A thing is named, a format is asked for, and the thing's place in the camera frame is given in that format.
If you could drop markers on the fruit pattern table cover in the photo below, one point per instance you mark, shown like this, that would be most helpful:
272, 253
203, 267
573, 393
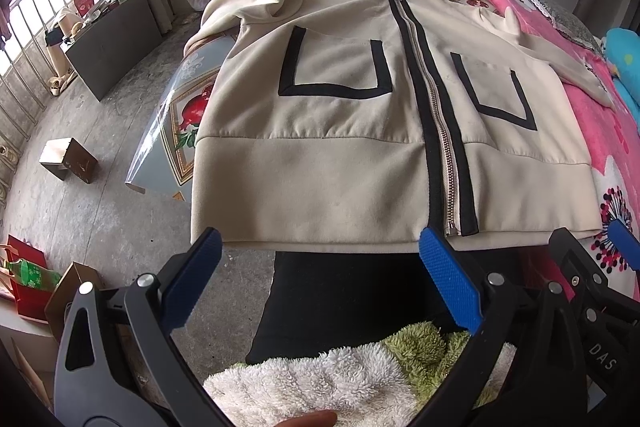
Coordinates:
164, 159

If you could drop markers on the dark grey cabinet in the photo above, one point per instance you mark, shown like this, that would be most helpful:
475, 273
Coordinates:
112, 45

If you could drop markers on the red gift bag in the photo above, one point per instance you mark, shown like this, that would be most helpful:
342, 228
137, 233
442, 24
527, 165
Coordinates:
31, 281

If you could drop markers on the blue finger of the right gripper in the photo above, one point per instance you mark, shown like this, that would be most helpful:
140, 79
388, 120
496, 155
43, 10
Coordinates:
625, 243
574, 262

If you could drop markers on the person's left hand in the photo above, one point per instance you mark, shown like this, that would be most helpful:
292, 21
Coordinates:
314, 419

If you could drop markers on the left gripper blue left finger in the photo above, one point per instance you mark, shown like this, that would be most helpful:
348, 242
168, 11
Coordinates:
184, 277

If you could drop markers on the black trousers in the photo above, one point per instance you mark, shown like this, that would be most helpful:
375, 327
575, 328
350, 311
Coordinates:
319, 302

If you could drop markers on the cream zip-up jacket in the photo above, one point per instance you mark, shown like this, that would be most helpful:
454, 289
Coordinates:
350, 126

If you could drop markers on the brown cardboard box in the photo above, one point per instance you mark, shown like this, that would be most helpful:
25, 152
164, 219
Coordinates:
63, 156

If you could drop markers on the pink floral blanket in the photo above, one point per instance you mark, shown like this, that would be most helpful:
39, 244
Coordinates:
611, 136

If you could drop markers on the blue plush pillow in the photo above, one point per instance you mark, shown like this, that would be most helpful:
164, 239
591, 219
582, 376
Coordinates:
622, 51

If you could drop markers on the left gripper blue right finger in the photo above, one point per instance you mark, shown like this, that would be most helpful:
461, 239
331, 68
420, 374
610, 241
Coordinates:
460, 294

